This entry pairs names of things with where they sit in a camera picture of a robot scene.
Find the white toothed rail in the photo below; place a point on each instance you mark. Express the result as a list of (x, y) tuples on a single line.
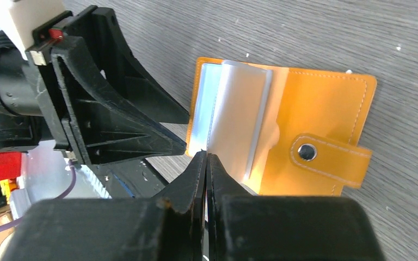
[(93, 181)]

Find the red plastic box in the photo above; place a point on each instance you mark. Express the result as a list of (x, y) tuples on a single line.
[(10, 165)]

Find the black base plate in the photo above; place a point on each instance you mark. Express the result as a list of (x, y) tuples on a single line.
[(132, 178)]

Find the orange card holder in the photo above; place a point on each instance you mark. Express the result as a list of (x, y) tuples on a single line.
[(289, 131)]

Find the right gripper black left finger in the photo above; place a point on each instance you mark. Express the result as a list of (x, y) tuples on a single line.
[(167, 226)]

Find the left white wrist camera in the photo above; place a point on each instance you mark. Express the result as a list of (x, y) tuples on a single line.
[(18, 19)]

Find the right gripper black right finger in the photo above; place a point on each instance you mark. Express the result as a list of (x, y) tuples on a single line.
[(247, 227)]

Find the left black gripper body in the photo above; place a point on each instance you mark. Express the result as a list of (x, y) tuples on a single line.
[(32, 106)]

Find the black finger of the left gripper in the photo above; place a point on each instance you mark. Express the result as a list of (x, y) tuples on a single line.
[(100, 30), (107, 124)]

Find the blue credit card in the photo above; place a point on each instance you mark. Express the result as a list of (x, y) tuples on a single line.
[(207, 83)]

